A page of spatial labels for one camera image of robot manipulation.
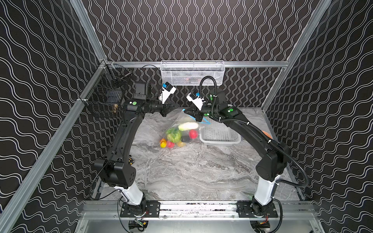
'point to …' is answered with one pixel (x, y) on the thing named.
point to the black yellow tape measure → (131, 161)
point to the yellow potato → (181, 144)
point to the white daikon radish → (187, 125)
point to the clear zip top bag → (184, 130)
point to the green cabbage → (174, 135)
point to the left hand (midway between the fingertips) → (180, 105)
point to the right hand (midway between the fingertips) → (185, 110)
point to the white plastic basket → (217, 133)
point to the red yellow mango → (163, 142)
